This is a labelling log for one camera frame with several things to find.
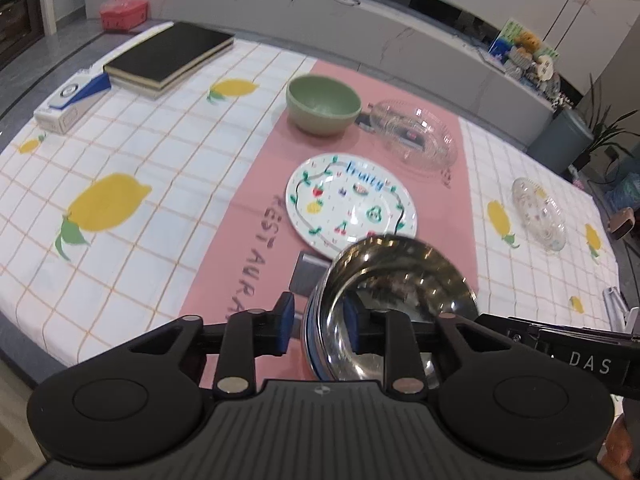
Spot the pile of plush toys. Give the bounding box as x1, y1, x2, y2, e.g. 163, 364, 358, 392
487, 19, 576, 111

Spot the person's right forearm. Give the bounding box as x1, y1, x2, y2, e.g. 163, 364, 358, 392
606, 407, 640, 480

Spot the black hardcover book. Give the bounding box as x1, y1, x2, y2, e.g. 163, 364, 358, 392
103, 22, 236, 94

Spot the stainless steel bowl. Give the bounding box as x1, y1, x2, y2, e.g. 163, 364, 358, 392
302, 234, 480, 382

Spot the grey long TV cabinet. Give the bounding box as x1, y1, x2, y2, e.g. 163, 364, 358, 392
84, 0, 557, 161

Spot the white and blue box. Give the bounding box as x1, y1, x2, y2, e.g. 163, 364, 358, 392
33, 25, 176, 135

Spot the green potted plant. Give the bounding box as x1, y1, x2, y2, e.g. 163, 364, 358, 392
570, 74, 640, 173

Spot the white fruit-printed plate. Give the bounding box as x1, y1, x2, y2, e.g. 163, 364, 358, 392
285, 153, 418, 260

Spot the large clear glass plate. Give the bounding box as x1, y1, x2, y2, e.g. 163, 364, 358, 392
369, 99, 460, 172

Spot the green ceramic bowl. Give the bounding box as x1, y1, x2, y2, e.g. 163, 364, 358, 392
286, 74, 362, 137

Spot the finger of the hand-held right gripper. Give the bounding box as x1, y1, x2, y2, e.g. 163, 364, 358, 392
475, 312, 640, 345

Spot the lemon-printed checked tablecloth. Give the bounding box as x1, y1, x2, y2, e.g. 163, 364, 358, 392
0, 22, 623, 378

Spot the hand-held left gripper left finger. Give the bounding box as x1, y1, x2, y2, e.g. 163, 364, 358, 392
116, 292, 297, 398

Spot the grey trash bin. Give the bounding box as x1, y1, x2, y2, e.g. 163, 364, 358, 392
526, 106, 595, 177

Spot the red plastic basket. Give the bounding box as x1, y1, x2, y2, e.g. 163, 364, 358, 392
99, 0, 149, 32

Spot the pink printed placemat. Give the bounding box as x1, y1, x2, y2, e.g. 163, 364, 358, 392
178, 60, 479, 383

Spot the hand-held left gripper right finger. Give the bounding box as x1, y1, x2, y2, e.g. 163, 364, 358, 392
344, 299, 517, 397

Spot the small clear printed glass bowl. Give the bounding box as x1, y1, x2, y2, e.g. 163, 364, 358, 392
511, 177, 567, 253

